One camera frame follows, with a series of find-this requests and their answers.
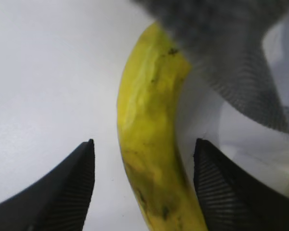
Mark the yellow banana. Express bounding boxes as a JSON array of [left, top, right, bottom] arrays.
[[117, 23, 207, 231]]

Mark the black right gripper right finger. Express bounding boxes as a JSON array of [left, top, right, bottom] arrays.
[[193, 139, 289, 231]]

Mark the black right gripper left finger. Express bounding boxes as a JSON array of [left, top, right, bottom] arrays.
[[0, 139, 95, 231]]

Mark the navy insulated lunch bag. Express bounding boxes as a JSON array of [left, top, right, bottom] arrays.
[[130, 0, 289, 200]]

